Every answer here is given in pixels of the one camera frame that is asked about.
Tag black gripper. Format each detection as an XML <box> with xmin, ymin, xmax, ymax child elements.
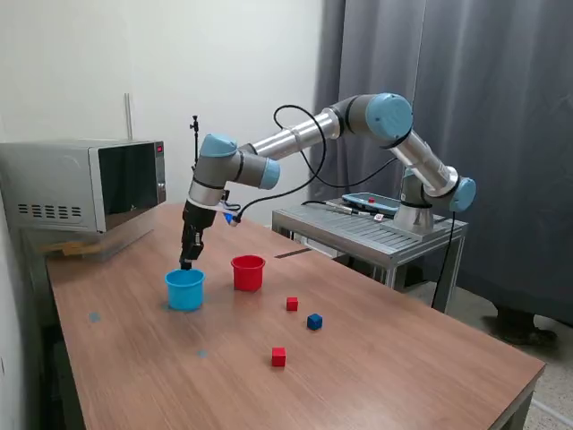
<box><xmin>179</xmin><ymin>202</ymin><xmax>218</xmax><ymax>271</ymax></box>

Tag blue plastic bin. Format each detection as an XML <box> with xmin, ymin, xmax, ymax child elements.
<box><xmin>164</xmin><ymin>268</ymin><xmax>207</xmax><ymax>313</ymax></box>

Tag red plastic bin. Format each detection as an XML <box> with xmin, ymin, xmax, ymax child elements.
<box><xmin>230</xmin><ymin>254</ymin><xmax>267</xmax><ymax>293</ymax></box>

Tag wooden blocks under microwave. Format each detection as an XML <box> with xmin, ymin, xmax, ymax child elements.
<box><xmin>38</xmin><ymin>241</ymin><xmax>107</xmax><ymax>261</ymax></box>

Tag silver microwave oven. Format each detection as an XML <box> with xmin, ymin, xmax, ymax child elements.
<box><xmin>0</xmin><ymin>139</ymin><xmax>167</xmax><ymax>235</ymax></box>

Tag grey metal robot stand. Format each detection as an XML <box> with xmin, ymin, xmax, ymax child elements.
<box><xmin>271</xmin><ymin>196</ymin><xmax>469</xmax><ymax>314</ymax></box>

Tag blue teach pendant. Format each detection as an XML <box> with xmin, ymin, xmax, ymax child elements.
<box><xmin>341</xmin><ymin>191</ymin><xmax>399</xmax><ymax>214</ymax></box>

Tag grey curtain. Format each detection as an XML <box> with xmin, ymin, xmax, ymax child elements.
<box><xmin>308</xmin><ymin>0</ymin><xmax>573</xmax><ymax>323</ymax></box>

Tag black cable with metal plug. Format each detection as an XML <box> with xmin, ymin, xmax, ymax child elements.
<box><xmin>300</xmin><ymin>200</ymin><xmax>372</xmax><ymax>216</ymax></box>

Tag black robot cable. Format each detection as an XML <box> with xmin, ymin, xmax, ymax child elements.
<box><xmin>235</xmin><ymin>105</ymin><xmax>457</xmax><ymax>310</ymax></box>

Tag white floor cable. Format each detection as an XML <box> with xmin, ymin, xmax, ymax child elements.
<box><xmin>531</xmin><ymin>400</ymin><xmax>573</xmax><ymax>425</ymax></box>

